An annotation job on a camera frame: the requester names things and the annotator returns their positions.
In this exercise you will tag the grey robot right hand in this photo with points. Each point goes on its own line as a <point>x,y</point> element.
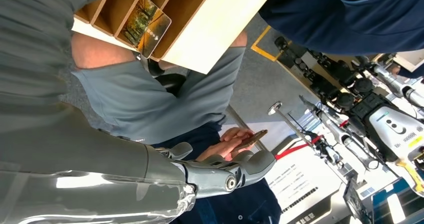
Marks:
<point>82,182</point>

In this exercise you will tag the person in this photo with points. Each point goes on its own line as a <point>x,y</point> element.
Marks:
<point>139,100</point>
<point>331,21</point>

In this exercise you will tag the wooden card holder box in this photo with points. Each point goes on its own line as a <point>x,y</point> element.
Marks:
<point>185,14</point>

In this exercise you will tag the hotel key card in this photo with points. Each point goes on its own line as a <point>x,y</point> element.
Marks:
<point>147,25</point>

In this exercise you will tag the red stanchion belt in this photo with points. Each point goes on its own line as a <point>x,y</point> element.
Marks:
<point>294,148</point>

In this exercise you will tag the white printed sign board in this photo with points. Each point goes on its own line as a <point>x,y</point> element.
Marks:
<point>298,182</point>

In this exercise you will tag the yellow floor tape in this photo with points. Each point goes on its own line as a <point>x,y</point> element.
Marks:
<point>261,49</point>

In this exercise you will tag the black machine parts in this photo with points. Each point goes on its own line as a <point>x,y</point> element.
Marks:
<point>318,73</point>

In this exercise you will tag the white humanoid robot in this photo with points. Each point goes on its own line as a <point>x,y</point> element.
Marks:
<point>394,130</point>

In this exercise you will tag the silver humanoid robot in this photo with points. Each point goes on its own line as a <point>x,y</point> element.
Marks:
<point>394,82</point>

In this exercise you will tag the chrome base stanchion post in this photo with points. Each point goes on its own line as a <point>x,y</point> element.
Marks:
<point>275,107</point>

